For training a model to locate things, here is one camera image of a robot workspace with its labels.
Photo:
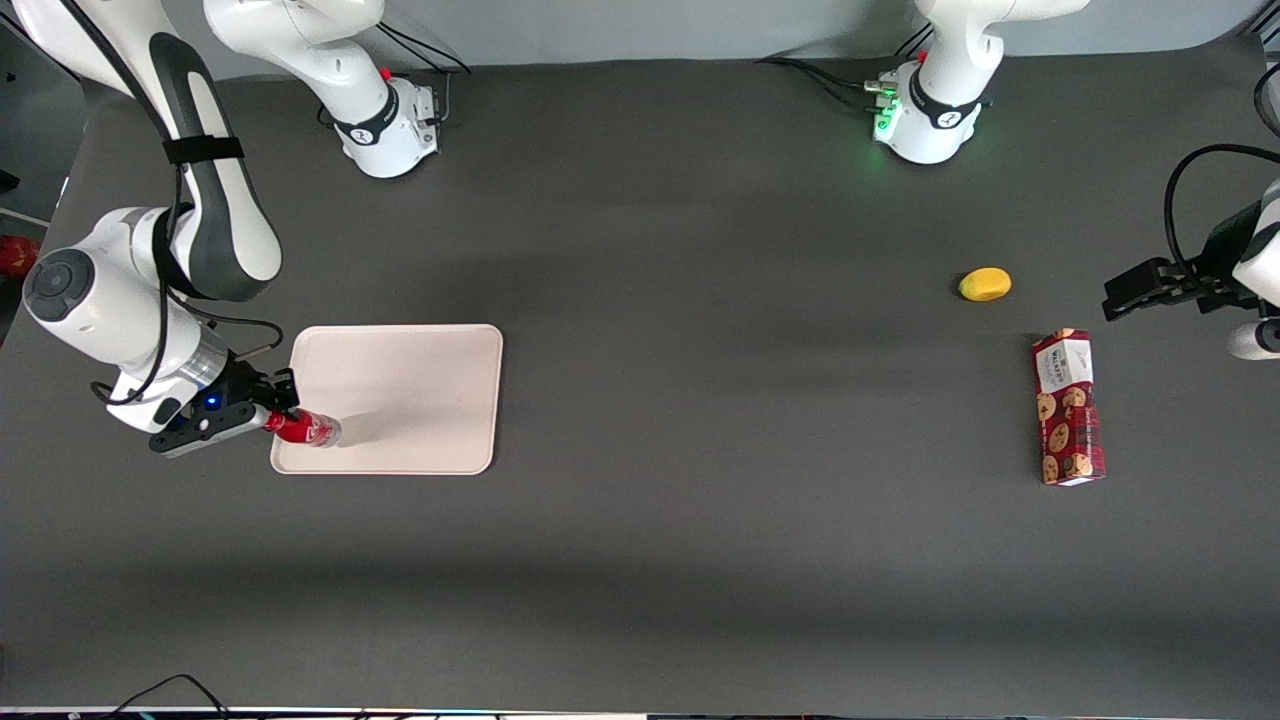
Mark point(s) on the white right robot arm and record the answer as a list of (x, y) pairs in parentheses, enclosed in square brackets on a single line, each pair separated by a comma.
[(110, 300)]

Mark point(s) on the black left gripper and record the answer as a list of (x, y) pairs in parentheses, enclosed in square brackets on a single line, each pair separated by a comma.
[(1221, 243)]

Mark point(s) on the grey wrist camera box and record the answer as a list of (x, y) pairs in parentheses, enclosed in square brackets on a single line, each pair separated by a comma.
[(1255, 342), (200, 428)]

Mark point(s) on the red object beside table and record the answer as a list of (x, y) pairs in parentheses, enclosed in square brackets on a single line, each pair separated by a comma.
[(18, 258)]

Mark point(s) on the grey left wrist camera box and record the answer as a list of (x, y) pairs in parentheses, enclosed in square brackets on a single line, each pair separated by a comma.
[(1255, 342)]

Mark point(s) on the white rectangular plastic tray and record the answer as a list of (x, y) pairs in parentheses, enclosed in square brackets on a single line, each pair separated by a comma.
[(420, 400)]

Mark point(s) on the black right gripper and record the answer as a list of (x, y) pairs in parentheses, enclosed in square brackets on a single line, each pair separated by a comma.
[(243, 383)]

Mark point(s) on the yellow lemon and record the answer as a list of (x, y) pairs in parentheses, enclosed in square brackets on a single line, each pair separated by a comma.
[(985, 285)]

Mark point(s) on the red coke bottle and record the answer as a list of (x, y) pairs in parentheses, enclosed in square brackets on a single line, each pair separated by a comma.
[(305, 428)]

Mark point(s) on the red cookie box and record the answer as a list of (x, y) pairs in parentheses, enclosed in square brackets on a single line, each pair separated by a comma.
[(1068, 410)]

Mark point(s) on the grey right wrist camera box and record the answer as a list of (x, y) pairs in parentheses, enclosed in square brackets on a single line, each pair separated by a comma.
[(200, 428)]

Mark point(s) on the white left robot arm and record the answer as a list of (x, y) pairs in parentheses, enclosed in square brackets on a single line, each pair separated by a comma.
[(950, 60)]

